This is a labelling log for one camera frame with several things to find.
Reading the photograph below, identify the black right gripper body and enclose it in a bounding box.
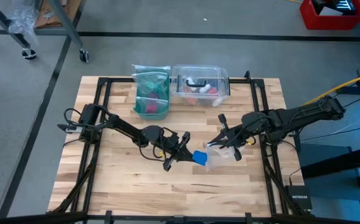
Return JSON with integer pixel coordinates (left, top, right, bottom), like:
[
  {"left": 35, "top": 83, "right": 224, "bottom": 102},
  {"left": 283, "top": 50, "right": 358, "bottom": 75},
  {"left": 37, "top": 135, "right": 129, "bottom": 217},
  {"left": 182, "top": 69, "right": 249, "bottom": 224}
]
[{"left": 217, "top": 113, "right": 250, "bottom": 162}]

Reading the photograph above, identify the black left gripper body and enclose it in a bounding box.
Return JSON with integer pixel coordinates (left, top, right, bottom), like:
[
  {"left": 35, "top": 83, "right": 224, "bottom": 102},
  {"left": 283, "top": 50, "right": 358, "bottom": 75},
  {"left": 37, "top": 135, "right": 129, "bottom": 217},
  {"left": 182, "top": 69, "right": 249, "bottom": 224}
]
[{"left": 163, "top": 131, "right": 191, "bottom": 172}]

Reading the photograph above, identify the clear zip plastic bag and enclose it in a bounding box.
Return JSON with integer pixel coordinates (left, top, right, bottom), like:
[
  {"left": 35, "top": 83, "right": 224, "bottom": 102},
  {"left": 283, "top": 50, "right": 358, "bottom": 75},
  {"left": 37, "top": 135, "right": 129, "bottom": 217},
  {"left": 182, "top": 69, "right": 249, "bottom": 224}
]
[{"left": 205, "top": 141, "right": 240, "bottom": 172}]

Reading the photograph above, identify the blue bandage roll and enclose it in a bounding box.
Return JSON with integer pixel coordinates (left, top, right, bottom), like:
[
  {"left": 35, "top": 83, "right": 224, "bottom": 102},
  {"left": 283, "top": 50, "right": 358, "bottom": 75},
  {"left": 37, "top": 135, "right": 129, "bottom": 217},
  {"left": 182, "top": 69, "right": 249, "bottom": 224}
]
[{"left": 192, "top": 150, "right": 208, "bottom": 167}]

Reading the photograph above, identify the zip bag with magenta roll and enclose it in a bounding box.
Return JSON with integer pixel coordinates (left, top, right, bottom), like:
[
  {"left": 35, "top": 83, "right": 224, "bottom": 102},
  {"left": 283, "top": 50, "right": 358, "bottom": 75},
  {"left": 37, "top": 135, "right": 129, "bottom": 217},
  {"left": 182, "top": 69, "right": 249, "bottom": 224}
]
[{"left": 135, "top": 96, "right": 170, "bottom": 114}]

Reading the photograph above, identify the orange bandage roll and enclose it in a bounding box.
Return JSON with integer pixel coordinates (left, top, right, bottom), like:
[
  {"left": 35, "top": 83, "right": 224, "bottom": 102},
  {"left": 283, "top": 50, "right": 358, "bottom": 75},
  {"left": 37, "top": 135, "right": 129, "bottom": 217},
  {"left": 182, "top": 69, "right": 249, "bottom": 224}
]
[{"left": 182, "top": 86, "right": 199, "bottom": 106}]

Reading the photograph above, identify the teal plastic bin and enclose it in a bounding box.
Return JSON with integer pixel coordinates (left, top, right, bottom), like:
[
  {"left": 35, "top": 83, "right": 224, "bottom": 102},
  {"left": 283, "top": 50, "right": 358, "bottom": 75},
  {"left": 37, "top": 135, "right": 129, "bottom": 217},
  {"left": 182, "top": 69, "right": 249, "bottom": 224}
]
[{"left": 132, "top": 68, "right": 171, "bottom": 121}]

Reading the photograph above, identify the clear plastic storage box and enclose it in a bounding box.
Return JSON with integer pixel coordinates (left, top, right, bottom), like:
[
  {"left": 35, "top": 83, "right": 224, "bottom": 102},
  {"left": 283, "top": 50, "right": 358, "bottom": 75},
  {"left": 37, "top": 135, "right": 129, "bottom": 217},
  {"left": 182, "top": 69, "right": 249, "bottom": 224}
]
[{"left": 170, "top": 64, "right": 230, "bottom": 108}]

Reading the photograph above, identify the zip bag with teal contents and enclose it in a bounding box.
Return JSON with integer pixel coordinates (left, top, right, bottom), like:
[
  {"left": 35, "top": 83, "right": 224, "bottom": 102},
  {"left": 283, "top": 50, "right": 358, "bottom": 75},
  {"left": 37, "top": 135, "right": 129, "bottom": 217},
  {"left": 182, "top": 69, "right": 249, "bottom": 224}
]
[{"left": 131, "top": 64, "right": 171, "bottom": 97}]

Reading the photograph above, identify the black caster wheel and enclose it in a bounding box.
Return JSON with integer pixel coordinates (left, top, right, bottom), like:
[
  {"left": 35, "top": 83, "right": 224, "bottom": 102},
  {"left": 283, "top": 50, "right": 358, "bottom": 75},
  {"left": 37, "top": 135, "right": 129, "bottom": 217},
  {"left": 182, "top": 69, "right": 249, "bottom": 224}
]
[
  {"left": 78, "top": 49, "right": 90, "bottom": 63},
  {"left": 21, "top": 48, "right": 38, "bottom": 61}
]

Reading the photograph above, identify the red plastic crate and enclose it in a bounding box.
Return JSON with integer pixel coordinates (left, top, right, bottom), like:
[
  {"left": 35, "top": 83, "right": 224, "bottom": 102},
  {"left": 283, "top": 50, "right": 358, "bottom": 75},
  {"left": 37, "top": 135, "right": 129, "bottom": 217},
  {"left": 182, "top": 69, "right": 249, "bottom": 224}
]
[{"left": 299, "top": 0, "right": 360, "bottom": 31}]

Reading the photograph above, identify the black item in crate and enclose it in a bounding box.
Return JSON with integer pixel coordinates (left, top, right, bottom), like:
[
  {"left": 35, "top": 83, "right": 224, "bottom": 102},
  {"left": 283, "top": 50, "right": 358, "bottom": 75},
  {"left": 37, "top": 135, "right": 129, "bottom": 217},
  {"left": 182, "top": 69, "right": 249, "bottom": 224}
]
[{"left": 311, "top": 0, "right": 359, "bottom": 16}]

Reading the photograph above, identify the brown cardboard box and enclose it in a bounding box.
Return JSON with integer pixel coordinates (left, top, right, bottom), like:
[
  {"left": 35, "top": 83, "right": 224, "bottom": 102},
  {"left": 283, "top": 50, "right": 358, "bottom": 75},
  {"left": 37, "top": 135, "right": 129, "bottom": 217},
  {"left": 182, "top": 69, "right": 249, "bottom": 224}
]
[{"left": 35, "top": 0, "right": 83, "bottom": 29}]

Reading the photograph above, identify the crumpled clear plastic sheet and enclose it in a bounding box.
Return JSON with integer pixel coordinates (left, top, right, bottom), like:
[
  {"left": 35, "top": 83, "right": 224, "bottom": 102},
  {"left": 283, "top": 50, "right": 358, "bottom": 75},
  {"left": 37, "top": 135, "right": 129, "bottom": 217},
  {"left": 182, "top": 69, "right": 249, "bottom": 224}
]
[{"left": 7, "top": 0, "right": 40, "bottom": 44}]

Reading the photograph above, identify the black box lid handle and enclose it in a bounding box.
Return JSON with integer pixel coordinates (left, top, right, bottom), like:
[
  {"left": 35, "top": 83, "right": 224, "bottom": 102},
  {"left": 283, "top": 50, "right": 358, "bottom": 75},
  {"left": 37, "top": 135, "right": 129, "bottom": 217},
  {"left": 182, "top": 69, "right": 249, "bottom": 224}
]
[{"left": 185, "top": 79, "right": 207, "bottom": 88}]

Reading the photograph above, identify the black table frame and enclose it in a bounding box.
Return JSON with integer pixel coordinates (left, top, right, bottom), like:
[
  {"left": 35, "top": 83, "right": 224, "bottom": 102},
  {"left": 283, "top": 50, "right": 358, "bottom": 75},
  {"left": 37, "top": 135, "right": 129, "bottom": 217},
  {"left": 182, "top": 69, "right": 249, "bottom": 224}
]
[{"left": 45, "top": 70, "right": 313, "bottom": 224}]

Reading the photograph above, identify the black network switch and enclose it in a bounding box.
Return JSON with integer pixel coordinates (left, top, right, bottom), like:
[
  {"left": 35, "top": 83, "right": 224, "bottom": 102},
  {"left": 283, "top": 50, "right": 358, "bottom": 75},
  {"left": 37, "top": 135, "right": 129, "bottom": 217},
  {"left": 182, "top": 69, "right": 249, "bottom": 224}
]
[{"left": 285, "top": 185, "right": 313, "bottom": 211}]

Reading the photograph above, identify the small black bracket device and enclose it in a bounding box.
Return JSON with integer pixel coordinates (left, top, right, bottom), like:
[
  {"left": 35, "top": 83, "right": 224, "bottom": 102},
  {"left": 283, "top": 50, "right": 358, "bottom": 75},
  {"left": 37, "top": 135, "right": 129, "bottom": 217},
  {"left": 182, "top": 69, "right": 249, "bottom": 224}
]
[{"left": 57, "top": 123, "right": 83, "bottom": 134}]

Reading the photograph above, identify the yellow cable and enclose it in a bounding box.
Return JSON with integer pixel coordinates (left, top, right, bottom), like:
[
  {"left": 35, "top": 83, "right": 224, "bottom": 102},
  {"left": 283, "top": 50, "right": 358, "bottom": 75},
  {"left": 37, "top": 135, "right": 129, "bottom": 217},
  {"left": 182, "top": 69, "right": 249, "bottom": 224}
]
[{"left": 303, "top": 70, "right": 360, "bottom": 106}]

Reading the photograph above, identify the grey metal cart frame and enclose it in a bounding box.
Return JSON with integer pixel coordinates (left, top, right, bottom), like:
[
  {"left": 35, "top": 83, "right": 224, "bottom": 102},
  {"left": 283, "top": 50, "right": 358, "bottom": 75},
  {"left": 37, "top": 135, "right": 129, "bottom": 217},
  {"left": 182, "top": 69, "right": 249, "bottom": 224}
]
[{"left": 0, "top": 0, "right": 90, "bottom": 63}]

